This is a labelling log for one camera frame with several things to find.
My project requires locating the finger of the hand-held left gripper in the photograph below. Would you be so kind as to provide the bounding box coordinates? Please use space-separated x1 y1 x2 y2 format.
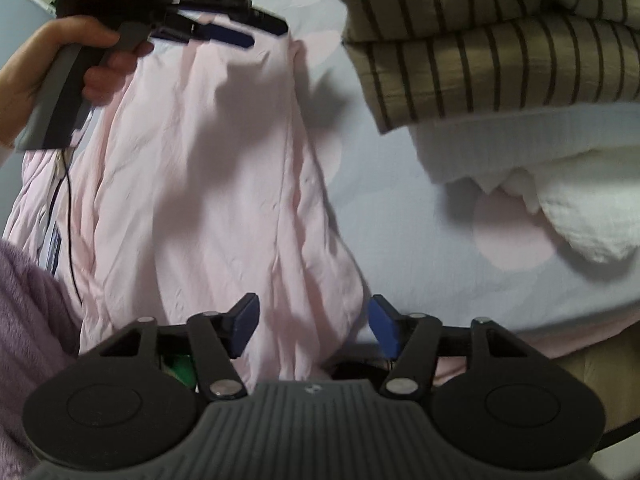
220 5 290 37
150 10 255 52

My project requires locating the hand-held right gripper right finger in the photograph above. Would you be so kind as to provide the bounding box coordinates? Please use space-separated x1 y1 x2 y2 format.
367 294 538 402

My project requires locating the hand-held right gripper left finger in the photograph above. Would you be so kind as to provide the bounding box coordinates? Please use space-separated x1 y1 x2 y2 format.
80 292 261 402

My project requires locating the pink flower-embossed garment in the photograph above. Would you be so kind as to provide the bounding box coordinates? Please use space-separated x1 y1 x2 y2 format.
2 12 366 381

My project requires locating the person's left hand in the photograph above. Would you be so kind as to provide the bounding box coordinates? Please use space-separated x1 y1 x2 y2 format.
0 15 156 148

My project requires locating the green object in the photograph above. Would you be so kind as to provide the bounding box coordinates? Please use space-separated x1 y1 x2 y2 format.
160 354 196 391

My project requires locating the bed with grey dotted sheet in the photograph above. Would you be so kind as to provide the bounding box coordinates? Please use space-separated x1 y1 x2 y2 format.
0 0 640 391

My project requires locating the tan striped garment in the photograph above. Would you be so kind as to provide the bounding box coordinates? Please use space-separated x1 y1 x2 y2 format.
334 0 640 135

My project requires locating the white garment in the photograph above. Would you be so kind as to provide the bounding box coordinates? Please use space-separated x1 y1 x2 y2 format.
407 102 640 265

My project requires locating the black cable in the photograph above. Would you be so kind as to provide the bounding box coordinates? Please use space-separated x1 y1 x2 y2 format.
50 130 86 306

